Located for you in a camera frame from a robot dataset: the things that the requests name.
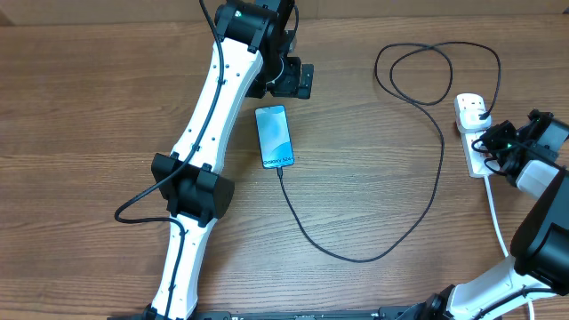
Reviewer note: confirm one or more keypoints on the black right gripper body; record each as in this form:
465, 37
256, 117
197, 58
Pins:
500, 141

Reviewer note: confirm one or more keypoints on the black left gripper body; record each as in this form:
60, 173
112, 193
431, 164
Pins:
287, 84

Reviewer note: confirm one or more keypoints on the Galaxy smartphone with blue screen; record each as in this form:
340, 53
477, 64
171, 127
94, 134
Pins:
276, 148

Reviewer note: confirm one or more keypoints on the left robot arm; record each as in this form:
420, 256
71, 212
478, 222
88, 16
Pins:
250, 57

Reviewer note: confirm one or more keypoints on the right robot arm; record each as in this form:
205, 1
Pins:
537, 265

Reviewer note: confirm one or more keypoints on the white charger plug adapter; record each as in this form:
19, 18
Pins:
469, 121

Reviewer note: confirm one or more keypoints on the white power strip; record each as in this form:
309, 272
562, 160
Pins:
479, 164

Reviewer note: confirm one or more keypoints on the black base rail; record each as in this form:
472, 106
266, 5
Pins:
383, 313

